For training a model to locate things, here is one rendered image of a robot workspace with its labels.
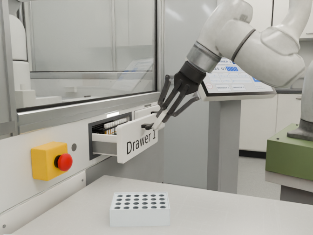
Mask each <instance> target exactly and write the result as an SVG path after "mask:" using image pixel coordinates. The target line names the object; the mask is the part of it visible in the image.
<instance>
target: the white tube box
mask: <svg viewBox="0 0 313 235"><path fill-rule="evenodd" d="M109 217H110V227H140V226H170V204H169V198H168V193H167V192H121V193H114V196H113V200H112V203H111V206H110V210H109Z"/></svg>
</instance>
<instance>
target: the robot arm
mask: <svg viewBox="0 0 313 235"><path fill-rule="evenodd" d="M311 8H312V0H289V9H288V13H287V15H286V17H285V19H284V20H283V21H282V22H281V23H280V24H278V25H276V26H270V27H268V28H267V29H266V30H264V31H262V32H259V31H257V30H256V29H254V28H253V27H252V26H251V25H250V22H251V21H252V15H253V8H252V6H251V5H250V4H249V3H248V2H246V1H245V0H223V1H222V2H221V3H220V4H219V5H218V6H217V8H216V9H215V10H214V11H213V12H212V14H211V15H210V16H209V18H208V19H207V21H206V22H205V24H204V25H203V27H202V29H201V31H200V34H199V37H198V39H197V40H196V42H195V43H194V45H193V47H192V48H191V50H190V51H189V53H188V54H187V56H186V58H187V59H188V61H185V63H184V64H183V66H182V67H181V69H180V70H179V71H178V72H177V73H176V74H175V75H166V76H165V84H164V86H163V89H162V92H161V95H160V97H159V100H158V102H157V104H158V105H159V106H160V110H159V112H158V113H157V114H156V117H157V120H156V122H155V123H154V124H153V126H152V129H153V130H157V129H158V128H159V126H160V125H161V124H162V122H163V123H166V122H167V121H168V119H169V118H170V116H173V117H176V116H178V115H179V114H181V113H182V112H183V111H184V110H185V109H186V108H188V107H189V106H190V105H191V104H192V103H194V102H195V101H198V100H200V99H201V97H200V96H199V95H198V92H197V91H198V88H199V85H200V84H201V82H202V81H203V80H204V78H205V77H206V72H207V73H211V72H212V71H213V70H214V69H215V67H216V66H217V64H218V63H219V62H220V61H221V58H222V57H225V58H227V59H229V60H231V61H232V62H234V63H235V64H237V65H238V66H239V67H240V68H241V69H242V70H243V71H244V72H246V73H247V74H249V75H250V76H252V77H253V78H255V79H257V80H258V81H260V82H262V83H264V84H266V85H268V86H271V87H274V88H289V87H290V86H291V85H292V84H293V83H294V82H295V81H296V80H298V79H299V78H300V77H301V76H302V75H303V74H304V72H305V63H304V60H303V58H302V57H301V56H299V55H298V51H299V50H300V45H299V38H300V36H301V34H302V32H303V31H304V29H305V27H306V25H307V22H308V19H309V17H310V13H311ZM173 79H174V88H173V90H172V92H171V93H170V95H169V96H168V98H167V99H166V101H165V102H164V100H165V98H166V95H167V93H168V90H169V87H170V84H171V82H172V81H173ZM178 92H180V94H179V96H178V98H177V99H176V101H175V102H174V104H173V105H172V106H171V108H170V109H169V111H167V110H166V109H167V107H168V106H169V104H170V103H171V101H172V100H173V98H174V97H175V95H176V94H177V93H178ZM192 93H194V95H193V96H192V99H190V100H189V101H188V102H186V103H185V104H184V105H183V106H182V107H181V108H180V109H178V110H177V111H176V112H174V111H175V110H176V108H177V107H178V106H179V104H180V103H181V101H182V100H183V98H184V97H185V96H186V95H189V94H192ZM287 137H290V138H299V139H303V140H308V141H313V60H312V61H311V63H310V65H309V67H308V69H307V71H306V74H305V77H304V82H303V88H302V96H301V116H300V122H299V127H298V128H297V129H295V130H292V131H288V132H287Z"/></svg>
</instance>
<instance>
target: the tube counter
mask: <svg viewBox="0 0 313 235"><path fill-rule="evenodd" d="M220 68H221V70H222V71H223V72H244V71H243V70H242V69H241V68H240V67H239V66H220Z"/></svg>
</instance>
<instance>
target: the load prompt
mask: <svg viewBox="0 0 313 235"><path fill-rule="evenodd" d="M218 65H236V64H235V63H234V62H232V61H231V60H229V59H227V58H221V61H220V62H219V63H218Z"/></svg>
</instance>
